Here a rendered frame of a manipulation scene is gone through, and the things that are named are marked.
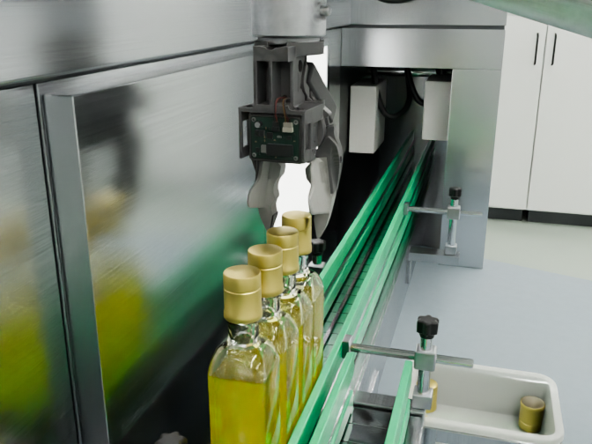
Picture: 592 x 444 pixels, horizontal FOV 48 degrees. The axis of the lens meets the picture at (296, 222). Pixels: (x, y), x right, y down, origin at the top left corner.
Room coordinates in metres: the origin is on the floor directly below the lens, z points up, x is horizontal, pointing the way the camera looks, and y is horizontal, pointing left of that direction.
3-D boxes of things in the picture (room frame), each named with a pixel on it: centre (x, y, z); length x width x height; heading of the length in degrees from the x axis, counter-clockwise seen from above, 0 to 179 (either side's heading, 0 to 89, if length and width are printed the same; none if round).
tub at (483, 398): (0.85, -0.27, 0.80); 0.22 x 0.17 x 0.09; 74
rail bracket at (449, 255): (1.38, -0.32, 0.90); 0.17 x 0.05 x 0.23; 74
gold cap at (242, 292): (0.55, 0.05, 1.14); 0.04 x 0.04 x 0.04
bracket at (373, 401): (0.76, -0.13, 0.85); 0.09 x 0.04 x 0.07; 74
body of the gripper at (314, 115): (0.69, 0.01, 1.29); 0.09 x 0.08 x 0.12; 160
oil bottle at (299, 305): (0.66, 0.01, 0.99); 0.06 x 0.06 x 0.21; 75
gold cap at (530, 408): (0.87, -0.36, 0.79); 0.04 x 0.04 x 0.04
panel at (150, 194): (0.97, 0.07, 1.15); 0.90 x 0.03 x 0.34; 164
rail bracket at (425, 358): (0.76, -0.14, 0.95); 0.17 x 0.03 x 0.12; 74
